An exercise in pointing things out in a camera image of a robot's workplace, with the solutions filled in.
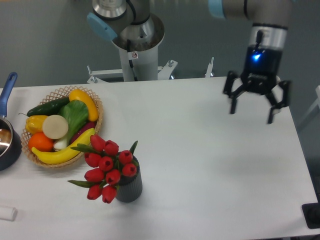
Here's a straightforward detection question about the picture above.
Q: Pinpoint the beige round disc vegetable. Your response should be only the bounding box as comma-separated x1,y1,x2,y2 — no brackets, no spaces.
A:
42,115,69,140

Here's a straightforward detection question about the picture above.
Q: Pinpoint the yellow bell pepper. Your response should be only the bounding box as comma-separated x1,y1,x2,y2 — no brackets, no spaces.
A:
25,115,48,135

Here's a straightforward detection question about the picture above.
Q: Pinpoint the purple eggplant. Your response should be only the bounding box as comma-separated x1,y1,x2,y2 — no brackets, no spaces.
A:
69,121,96,144

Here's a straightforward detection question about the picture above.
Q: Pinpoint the green bok choy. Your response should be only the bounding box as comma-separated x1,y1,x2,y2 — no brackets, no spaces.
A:
53,100,89,151

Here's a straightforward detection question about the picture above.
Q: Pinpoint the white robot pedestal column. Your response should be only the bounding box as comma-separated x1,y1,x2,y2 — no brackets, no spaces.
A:
112,13,165,82

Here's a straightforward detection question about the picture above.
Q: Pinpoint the yellow banana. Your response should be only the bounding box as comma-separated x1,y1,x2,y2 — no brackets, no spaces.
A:
31,128,96,165

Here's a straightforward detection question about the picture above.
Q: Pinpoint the dark grey ribbed vase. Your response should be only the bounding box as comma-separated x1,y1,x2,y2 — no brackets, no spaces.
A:
115,166,143,203

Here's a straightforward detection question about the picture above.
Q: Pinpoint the dark saucepan blue handle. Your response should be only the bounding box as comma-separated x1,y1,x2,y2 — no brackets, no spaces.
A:
0,72,22,171

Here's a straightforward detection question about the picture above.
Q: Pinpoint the white cylinder object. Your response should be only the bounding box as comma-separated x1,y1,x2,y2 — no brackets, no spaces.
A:
0,205,18,222

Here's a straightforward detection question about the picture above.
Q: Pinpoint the orange fruit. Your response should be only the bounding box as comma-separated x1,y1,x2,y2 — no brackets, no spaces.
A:
28,132,54,152

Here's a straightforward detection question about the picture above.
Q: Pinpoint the red tulip bouquet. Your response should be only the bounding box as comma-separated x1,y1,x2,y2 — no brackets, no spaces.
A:
68,134,140,204

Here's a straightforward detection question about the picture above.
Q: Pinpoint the white metal mounting frame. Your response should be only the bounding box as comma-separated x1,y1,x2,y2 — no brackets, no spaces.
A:
87,57,215,84

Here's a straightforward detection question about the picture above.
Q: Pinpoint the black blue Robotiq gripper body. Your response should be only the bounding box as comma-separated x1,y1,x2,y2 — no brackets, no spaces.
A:
240,46,282,95

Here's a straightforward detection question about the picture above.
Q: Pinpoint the white furniture piece right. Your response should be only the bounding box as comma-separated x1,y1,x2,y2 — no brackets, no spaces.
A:
296,85,320,132

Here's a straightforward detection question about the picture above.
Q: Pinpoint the black device at edge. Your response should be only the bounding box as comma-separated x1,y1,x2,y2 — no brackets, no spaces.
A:
301,202,320,229

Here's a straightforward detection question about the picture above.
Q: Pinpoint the yellow squash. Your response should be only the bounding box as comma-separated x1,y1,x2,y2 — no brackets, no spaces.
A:
69,89,99,122

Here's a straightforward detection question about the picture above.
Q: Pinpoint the green cucumber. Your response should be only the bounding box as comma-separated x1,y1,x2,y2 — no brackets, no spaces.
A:
19,97,70,117

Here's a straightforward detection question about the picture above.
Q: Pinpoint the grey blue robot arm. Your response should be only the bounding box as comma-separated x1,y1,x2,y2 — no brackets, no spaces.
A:
86,0,293,124

